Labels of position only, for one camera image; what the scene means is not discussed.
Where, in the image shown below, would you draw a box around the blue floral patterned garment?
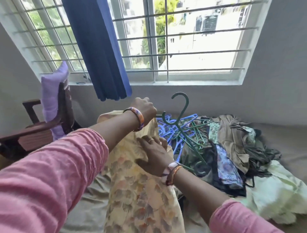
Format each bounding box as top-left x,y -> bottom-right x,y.
213,143 -> 245,189

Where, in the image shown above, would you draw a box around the olive green button shirt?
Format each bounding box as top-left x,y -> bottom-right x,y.
179,143 -> 215,184

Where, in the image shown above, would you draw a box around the yellow floral dress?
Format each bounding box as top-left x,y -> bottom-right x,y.
95,110 -> 186,233

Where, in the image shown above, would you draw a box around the blue curtain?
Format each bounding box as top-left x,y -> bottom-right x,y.
61,0 -> 133,102

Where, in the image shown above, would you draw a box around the light yellow shirt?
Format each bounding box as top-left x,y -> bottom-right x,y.
237,159 -> 307,226

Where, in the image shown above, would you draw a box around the pile of blue hangers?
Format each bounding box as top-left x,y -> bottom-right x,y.
157,113 -> 200,164

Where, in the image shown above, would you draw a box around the person's left hand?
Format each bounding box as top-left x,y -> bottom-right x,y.
129,96 -> 158,127

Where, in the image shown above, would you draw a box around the person's left forearm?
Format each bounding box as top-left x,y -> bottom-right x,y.
88,112 -> 140,152

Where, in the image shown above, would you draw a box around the navy blue shorts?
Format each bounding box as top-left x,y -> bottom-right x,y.
206,153 -> 248,198

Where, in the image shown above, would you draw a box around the mint patterned clothes item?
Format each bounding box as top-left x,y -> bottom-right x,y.
207,122 -> 222,145

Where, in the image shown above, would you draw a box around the person's right hand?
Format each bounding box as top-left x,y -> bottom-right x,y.
135,134 -> 176,178

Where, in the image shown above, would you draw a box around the green plastic hanger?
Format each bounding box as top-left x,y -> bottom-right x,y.
155,92 -> 212,176

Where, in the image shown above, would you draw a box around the bed with beige sheet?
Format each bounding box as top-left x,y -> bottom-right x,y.
59,122 -> 307,233

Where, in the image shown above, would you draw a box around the person's right forearm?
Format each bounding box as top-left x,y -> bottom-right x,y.
169,167 -> 232,227

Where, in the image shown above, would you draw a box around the beige garment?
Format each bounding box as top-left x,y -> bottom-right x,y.
218,114 -> 255,174

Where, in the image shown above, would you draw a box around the striped orange purple bangle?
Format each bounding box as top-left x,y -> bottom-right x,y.
122,106 -> 146,133

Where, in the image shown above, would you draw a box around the olive green t-shirt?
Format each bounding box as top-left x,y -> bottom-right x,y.
244,126 -> 282,177

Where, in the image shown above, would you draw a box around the striped white purple bangle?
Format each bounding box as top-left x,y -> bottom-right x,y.
160,161 -> 179,186

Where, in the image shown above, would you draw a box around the dark brown armchair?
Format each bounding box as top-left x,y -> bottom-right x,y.
0,79 -> 83,162

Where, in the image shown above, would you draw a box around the white framed window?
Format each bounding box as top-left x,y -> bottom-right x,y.
0,0 -> 272,86

